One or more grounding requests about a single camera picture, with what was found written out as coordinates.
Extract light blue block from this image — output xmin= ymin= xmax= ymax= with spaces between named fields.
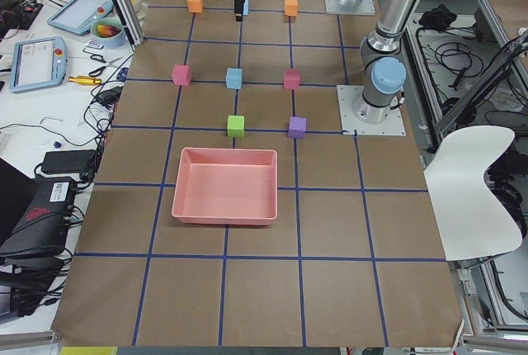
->
xmin=225 ymin=68 xmax=243 ymax=90
xmin=243 ymin=0 xmax=249 ymax=16

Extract orange block far side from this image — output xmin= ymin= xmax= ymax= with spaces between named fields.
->
xmin=186 ymin=0 xmax=204 ymax=13

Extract orange block near robot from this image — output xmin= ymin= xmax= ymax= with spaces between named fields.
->
xmin=284 ymin=0 xmax=299 ymax=17

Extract pink block left near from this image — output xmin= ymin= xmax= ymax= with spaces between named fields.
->
xmin=283 ymin=69 xmax=300 ymax=90

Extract pink block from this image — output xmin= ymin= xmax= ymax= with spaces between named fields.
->
xmin=172 ymin=64 xmax=192 ymax=86
xmin=283 ymin=69 xmax=300 ymax=90

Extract pink block left far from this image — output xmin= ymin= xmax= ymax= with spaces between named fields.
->
xmin=172 ymin=64 xmax=192 ymax=86

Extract beige bowl with lemon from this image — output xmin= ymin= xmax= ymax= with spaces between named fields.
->
xmin=130 ymin=0 xmax=148 ymax=21

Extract green foam block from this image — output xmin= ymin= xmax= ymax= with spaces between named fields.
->
xmin=227 ymin=115 xmax=245 ymax=138

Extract purple block left side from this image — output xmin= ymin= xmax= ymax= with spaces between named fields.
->
xmin=287 ymin=116 xmax=307 ymax=139

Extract teach pendant upper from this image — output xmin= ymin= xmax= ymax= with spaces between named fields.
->
xmin=47 ymin=0 xmax=114 ymax=35

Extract teach pendant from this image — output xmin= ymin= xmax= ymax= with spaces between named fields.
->
xmin=10 ymin=36 xmax=68 ymax=93
xmin=47 ymin=0 xmax=114 ymax=35

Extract brass cylinder tool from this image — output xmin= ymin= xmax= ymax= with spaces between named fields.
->
xmin=68 ymin=76 xmax=102 ymax=86

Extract pink plastic tray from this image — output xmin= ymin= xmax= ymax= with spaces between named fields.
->
xmin=172 ymin=147 xmax=278 ymax=225

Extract teach pendant lower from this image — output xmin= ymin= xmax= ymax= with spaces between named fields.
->
xmin=10 ymin=36 xmax=68 ymax=93

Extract black power adapter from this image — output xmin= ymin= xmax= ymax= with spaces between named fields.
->
xmin=40 ymin=149 xmax=95 ymax=174

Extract black computer box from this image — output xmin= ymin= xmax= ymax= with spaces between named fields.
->
xmin=0 ymin=156 xmax=86 ymax=319

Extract white chair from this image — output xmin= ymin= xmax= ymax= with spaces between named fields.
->
xmin=424 ymin=125 xmax=522 ymax=261

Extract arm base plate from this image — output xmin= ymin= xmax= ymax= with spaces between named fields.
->
xmin=325 ymin=0 xmax=375 ymax=17
xmin=337 ymin=85 xmax=406 ymax=136

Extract aluminium frame post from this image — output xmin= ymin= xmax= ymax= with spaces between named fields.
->
xmin=92 ymin=0 xmax=145 ymax=45

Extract black handled scissors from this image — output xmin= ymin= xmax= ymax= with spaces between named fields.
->
xmin=87 ymin=54 xmax=121 ymax=78

